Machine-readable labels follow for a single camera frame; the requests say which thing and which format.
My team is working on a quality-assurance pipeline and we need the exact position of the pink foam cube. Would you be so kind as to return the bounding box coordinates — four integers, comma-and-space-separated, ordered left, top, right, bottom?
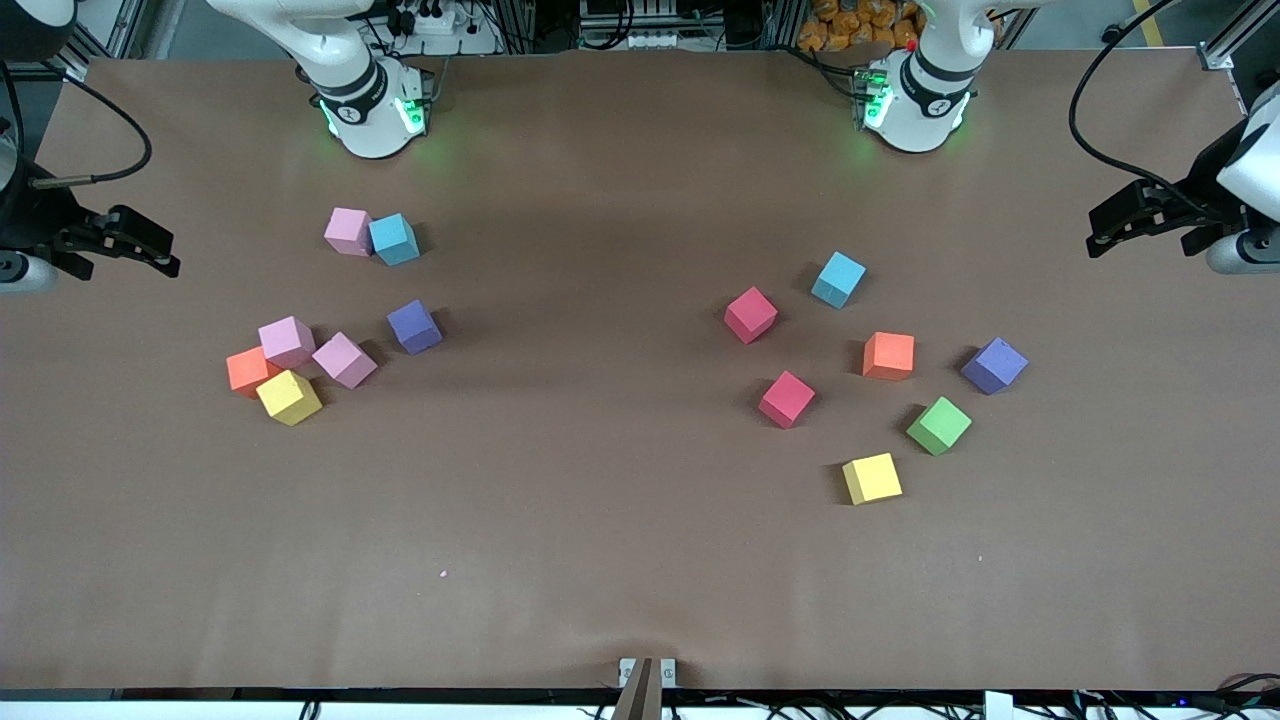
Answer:
324, 207, 374, 257
312, 332, 379, 390
258, 316, 318, 369

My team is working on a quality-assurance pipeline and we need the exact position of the purple foam cube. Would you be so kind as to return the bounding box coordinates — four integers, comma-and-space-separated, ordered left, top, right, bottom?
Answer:
387, 299, 444, 356
961, 337, 1029, 396

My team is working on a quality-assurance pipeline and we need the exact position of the yellow foam cube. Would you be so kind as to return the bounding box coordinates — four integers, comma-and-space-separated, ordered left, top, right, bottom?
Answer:
842, 453, 903, 506
256, 370, 324, 427

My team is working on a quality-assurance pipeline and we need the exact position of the red foam cube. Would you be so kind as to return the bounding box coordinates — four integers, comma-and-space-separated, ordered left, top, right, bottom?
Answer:
758, 371, 816, 430
724, 287, 779, 345

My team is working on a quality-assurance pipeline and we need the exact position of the orange foam cube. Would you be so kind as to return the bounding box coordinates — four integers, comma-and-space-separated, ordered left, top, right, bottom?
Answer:
226, 347, 281, 399
862, 332, 916, 382

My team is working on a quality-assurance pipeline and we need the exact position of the blue foam cube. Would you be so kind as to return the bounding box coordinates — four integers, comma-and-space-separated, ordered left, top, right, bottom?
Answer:
368, 213, 421, 267
810, 251, 867, 309

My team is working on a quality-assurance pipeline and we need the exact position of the green foam cube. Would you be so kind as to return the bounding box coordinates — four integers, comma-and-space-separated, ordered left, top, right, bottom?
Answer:
906, 396, 973, 457

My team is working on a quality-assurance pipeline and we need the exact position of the orange snack bag pile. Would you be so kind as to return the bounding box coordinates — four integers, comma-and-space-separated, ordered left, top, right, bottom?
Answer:
797, 0, 926, 53

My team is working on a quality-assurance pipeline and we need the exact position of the white power strip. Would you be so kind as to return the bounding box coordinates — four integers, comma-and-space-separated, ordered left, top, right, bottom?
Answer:
385, 0, 501, 56

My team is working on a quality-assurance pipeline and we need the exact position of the brown paper table cover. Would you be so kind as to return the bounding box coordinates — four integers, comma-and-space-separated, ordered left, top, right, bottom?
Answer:
0, 48, 1280, 693

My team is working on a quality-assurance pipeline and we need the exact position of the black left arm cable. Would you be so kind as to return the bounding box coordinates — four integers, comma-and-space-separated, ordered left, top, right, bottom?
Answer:
1068, 0, 1216, 216

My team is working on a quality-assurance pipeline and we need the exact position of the aluminium frame profile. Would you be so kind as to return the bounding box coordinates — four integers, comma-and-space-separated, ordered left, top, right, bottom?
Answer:
1200, 0, 1280, 71
75, 0, 151, 63

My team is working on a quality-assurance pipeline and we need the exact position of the metal mount bracket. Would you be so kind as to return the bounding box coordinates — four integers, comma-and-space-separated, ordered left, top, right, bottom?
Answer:
612, 657, 678, 720

